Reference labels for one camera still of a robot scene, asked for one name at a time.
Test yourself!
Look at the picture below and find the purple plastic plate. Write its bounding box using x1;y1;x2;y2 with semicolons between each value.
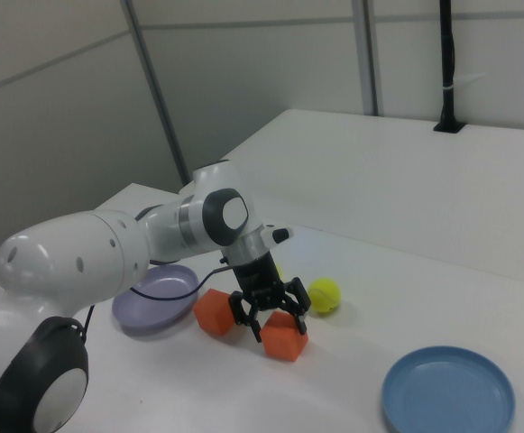
111;264;199;336

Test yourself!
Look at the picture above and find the orange cube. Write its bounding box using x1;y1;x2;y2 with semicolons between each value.
260;309;309;363
192;288;238;337

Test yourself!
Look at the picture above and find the white zip tie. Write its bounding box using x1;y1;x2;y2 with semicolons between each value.
441;71;488;93

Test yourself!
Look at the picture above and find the black camera pole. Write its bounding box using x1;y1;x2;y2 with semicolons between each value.
432;0;466;134

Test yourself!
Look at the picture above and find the blue plastic plate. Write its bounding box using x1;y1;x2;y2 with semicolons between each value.
382;345;517;433

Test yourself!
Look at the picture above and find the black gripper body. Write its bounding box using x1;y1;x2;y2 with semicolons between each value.
230;251;290;312

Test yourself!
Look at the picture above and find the grey partition post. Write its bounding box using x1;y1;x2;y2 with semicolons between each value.
351;0;381;116

